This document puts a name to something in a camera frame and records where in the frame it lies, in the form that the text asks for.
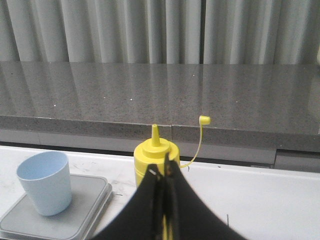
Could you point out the yellow squeeze bottle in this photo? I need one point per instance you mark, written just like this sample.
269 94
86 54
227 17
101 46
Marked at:
157 165

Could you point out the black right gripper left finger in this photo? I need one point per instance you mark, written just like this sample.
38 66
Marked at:
142 216

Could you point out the light blue plastic cup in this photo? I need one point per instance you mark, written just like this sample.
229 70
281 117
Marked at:
45 177

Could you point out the grey stone counter ledge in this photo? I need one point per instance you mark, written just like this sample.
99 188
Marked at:
265 115

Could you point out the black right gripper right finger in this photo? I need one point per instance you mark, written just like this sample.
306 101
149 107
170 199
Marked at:
187 217

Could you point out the silver electronic kitchen scale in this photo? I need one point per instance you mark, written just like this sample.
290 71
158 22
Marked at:
90 196

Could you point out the grey pleated curtain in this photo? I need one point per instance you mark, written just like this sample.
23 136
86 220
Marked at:
161 31

